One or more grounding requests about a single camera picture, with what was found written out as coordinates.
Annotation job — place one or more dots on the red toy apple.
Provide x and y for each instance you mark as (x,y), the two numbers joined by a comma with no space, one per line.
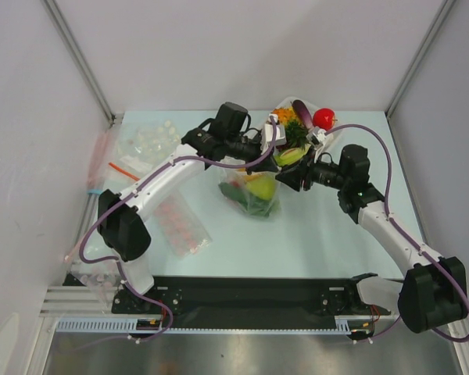
(324,118)

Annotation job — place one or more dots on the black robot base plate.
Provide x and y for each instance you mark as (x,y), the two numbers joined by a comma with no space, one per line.
(250,303)

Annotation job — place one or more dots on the green toy apple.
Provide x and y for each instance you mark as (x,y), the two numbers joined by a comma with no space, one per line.
(263,188)

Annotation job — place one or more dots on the right aluminium frame post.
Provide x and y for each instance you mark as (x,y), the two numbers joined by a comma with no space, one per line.
(421,53)

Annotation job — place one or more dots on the white perforated plastic basket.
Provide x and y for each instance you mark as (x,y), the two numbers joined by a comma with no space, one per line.
(332,134)

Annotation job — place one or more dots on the left aluminium frame post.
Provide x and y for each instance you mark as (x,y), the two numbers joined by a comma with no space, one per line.
(68,38)

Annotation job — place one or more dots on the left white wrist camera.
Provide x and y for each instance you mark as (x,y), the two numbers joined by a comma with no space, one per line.
(272,133)

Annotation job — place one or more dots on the yellow toy lemon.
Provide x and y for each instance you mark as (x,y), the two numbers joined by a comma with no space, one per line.
(245,178)

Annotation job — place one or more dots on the purple toy eggplant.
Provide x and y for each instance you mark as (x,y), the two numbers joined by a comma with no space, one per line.
(302,112)

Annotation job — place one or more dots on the clear white-dotted zip bag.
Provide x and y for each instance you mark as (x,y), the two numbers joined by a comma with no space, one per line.
(230,176)

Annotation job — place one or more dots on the white slotted cable duct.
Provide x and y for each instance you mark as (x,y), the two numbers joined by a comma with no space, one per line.
(145,326)

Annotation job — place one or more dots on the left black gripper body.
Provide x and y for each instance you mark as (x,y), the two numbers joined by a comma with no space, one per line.
(242,148)

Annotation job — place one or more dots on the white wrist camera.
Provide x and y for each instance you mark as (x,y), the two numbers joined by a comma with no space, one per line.
(272,133)
(318,139)

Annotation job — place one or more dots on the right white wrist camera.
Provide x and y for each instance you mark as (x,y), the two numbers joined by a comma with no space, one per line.
(318,139)

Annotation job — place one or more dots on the clear bag pink dots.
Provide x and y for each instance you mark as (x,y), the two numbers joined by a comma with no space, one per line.
(100,278)

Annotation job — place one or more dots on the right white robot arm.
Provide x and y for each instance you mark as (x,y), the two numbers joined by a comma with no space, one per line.
(433,288)

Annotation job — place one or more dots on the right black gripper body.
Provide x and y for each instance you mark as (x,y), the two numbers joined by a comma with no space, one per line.
(297,176)

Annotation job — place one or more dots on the orange toy pineapple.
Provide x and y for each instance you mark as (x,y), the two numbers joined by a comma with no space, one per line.
(295,130)

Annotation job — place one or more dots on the dark green toy cucumber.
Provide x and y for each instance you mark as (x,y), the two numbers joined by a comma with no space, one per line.
(247,202)

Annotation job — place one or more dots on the clear bag red dots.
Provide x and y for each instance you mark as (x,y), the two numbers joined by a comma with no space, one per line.
(181,227)

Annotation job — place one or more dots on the aluminium frame post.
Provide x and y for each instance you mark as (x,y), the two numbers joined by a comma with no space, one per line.
(421,53)
(68,38)

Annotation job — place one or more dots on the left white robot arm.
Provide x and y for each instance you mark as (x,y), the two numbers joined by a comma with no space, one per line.
(122,216)

